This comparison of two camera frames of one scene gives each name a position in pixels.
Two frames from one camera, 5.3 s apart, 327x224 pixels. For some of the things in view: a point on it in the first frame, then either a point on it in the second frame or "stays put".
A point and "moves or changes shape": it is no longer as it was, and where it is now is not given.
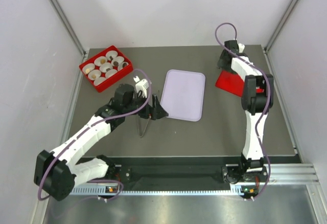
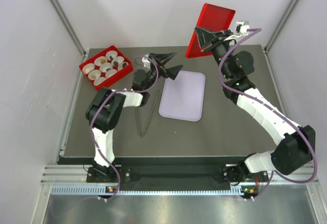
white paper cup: [100, 60] stays put
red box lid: [233, 83] moves or changes shape
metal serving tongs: [141, 135] stays put
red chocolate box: [106, 69] stays put
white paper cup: [112, 53] stays put
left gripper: [155, 112] → [162, 59]
